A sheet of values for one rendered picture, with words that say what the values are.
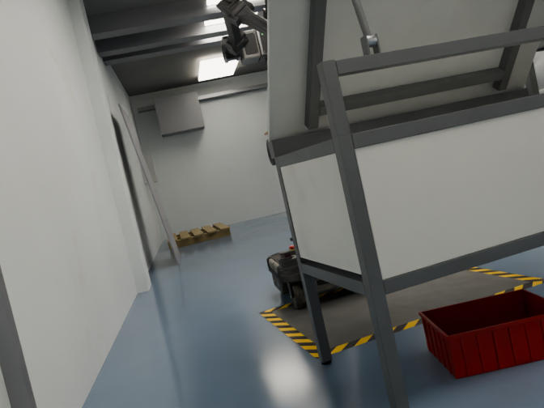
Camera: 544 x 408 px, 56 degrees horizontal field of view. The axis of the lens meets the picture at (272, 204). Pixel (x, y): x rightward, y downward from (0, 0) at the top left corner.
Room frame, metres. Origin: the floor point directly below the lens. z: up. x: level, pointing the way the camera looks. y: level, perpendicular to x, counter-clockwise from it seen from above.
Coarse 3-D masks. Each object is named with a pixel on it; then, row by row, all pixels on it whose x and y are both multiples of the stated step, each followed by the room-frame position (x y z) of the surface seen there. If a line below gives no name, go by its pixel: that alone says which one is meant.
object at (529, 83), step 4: (540, 44) 2.19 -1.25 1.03; (540, 48) 2.22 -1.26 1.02; (532, 64) 2.28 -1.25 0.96; (532, 68) 2.28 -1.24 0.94; (532, 72) 2.28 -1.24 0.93; (528, 76) 2.28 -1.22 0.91; (532, 76) 2.28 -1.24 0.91; (528, 80) 2.29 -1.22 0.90; (532, 80) 2.28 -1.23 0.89; (536, 80) 2.28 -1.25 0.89; (528, 84) 2.29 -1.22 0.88; (532, 84) 2.27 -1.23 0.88; (536, 84) 2.28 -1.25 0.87; (528, 88) 2.29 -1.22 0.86; (532, 88) 2.27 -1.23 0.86; (536, 88) 2.28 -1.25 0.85; (532, 92) 2.28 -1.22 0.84; (536, 92) 2.28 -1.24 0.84
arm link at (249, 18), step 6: (246, 0) 2.27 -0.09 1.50; (246, 6) 2.25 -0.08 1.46; (252, 6) 2.27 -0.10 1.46; (240, 12) 2.24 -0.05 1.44; (246, 12) 2.24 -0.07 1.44; (252, 12) 2.23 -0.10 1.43; (228, 18) 2.27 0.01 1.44; (234, 18) 2.25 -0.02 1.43; (240, 18) 2.24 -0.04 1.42; (246, 18) 2.23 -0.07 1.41; (252, 18) 2.21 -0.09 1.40; (258, 18) 2.21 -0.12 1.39; (234, 24) 2.29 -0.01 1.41; (246, 24) 2.27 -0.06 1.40; (252, 24) 2.22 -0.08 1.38; (258, 24) 2.19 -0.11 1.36; (264, 24) 2.18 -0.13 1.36; (258, 30) 2.22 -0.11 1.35; (264, 30) 2.18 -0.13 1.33
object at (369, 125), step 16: (496, 96) 2.19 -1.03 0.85; (512, 96) 2.21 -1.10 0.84; (416, 112) 2.08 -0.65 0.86; (432, 112) 2.10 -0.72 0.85; (448, 112) 2.12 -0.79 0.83; (352, 128) 2.01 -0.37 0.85; (368, 128) 2.02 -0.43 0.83; (272, 144) 1.92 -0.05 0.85; (288, 144) 1.93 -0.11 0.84; (304, 144) 1.95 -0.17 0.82
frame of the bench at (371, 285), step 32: (384, 128) 1.39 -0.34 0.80; (416, 128) 1.42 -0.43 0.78; (288, 160) 1.78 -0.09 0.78; (352, 160) 1.36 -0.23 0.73; (352, 192) 1.36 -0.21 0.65; (352, 224) 1.38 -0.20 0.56; (480, 256) 1.45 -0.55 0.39; (352, 288) 1.47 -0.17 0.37; (384, 288) 1.36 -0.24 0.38; (320, 320) 1.90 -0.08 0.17; (384, 320) 1.36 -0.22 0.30; (320, 352) 1.90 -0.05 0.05; (384, 352) 1.36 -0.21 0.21
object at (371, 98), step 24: (312, 0) 1.66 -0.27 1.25; (528, 0) 1.93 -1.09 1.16; (312, 24) 1.70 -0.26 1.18; (312, 48) 1.73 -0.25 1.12; (504, 48) 2.08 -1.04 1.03; (312, 72) 1.79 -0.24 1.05; (480, 72) 2.09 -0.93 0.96; (504, 72) 2.10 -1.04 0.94; (312, 96) 1.84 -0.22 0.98; (360, 96) 1.94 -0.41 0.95; (384, 96) 1.96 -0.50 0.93; (408, 96) 2.00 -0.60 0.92; (312, 120) 1.90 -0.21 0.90
